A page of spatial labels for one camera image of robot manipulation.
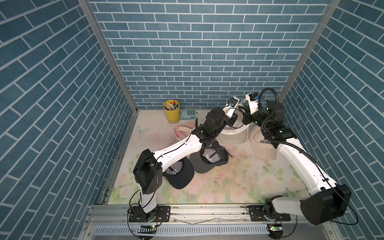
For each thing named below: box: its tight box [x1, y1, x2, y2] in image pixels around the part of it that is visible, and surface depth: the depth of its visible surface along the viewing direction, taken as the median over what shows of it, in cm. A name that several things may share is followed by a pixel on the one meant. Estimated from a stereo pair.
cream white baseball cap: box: [216, 109, 249, 145], surface depth 85 cm
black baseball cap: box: [162, 157, 195, 189], surface depth 88 cm
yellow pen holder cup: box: [163, 99, 181, 124], surface depth 110 cm
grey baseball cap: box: [189, 141, 233, 174], surface depth 95 cm
